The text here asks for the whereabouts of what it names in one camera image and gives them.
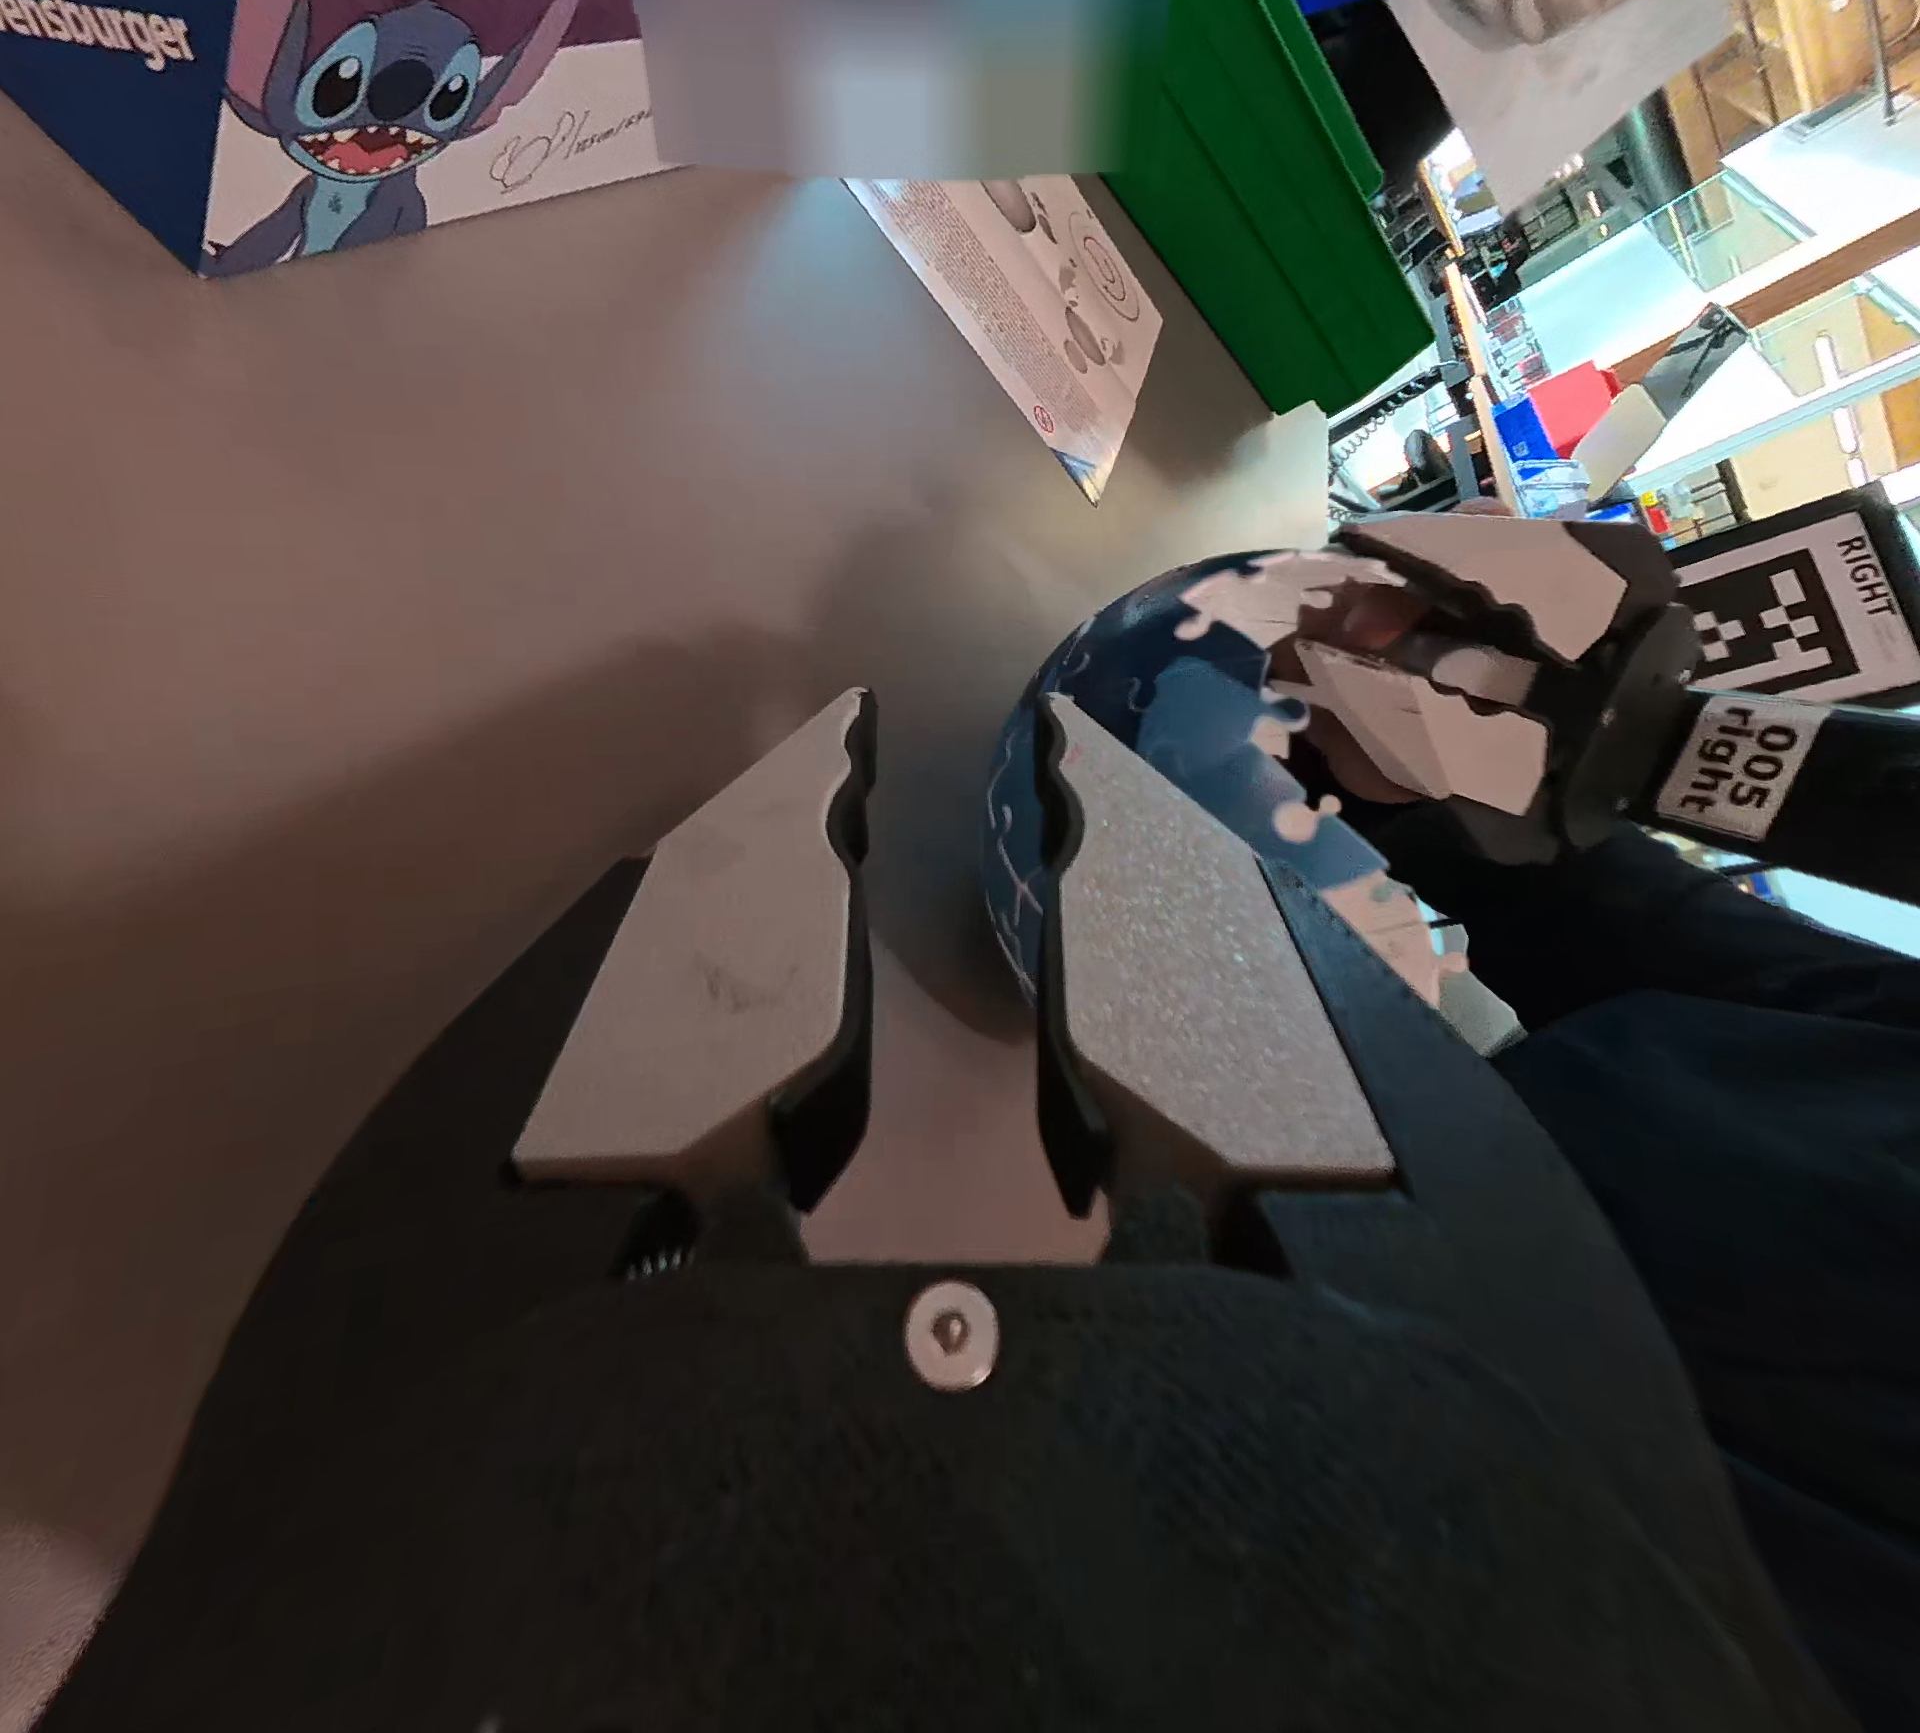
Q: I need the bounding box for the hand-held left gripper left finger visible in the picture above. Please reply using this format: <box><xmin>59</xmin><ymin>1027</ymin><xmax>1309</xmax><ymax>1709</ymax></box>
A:
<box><xmin>509</xmin><ymin>688</ymin><xmax>875</xmax><ymax>1213</ymax></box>

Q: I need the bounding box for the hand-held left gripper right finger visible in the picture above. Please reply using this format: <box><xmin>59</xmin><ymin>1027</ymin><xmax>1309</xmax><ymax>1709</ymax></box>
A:
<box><xmin>1038</xmin><ymin>694</ymin><xmax>1400</xmax><ymax>1219</ymax></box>

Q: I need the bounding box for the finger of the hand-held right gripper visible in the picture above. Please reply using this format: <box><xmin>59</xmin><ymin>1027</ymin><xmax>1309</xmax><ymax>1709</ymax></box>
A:
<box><xmin>1296</xmin><ymin>637</ymin><xmax>1547</xmax><ymax>818</ymax></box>
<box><xmin>1335</xmin><ymin>518</ymin><xmax>1674</xmax><ymax>661</ymax></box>

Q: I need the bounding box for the blue and white puzzle ball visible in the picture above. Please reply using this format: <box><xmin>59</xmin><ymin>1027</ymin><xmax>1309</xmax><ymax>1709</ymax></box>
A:
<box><xmin>983</xmin><ymin>545</ymin><xmax>1480</xmax><ymax>1014</ymax></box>

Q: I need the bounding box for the colourful puzzle box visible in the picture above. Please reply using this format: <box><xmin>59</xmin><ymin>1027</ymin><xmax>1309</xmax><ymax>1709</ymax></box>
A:
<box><xmin>0</xmin><ymin>0</ymin><xmax>679</xmax><ymax>281</ymax></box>

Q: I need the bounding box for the red plastic box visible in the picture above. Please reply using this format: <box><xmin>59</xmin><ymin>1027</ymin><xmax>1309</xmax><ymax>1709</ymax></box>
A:
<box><xmin>1522</xmin><ymin>358</ymin><xmax>1622</xmax><ymax>431</ymax></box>

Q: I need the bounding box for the person's dark clothing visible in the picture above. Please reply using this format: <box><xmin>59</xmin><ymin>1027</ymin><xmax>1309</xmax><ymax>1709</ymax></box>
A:
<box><xmin>1357</xmin><ymin>787</ymin><xmax>1920</xmax><ymax>1733</ymax></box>

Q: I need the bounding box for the green plastic bin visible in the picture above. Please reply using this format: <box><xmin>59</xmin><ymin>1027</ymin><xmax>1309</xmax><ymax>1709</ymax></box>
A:
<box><xmin>1112</xmin><ymin>0</ymin><xmax>1435</xmax><ymax>414</ymax></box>

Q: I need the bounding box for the white instruction leaflet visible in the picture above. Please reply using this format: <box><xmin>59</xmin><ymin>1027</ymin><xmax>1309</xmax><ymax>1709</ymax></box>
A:
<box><xmin>842</xmin><ymin>174</ymin><xmax>1164</xmax><ymax>505</ymax></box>

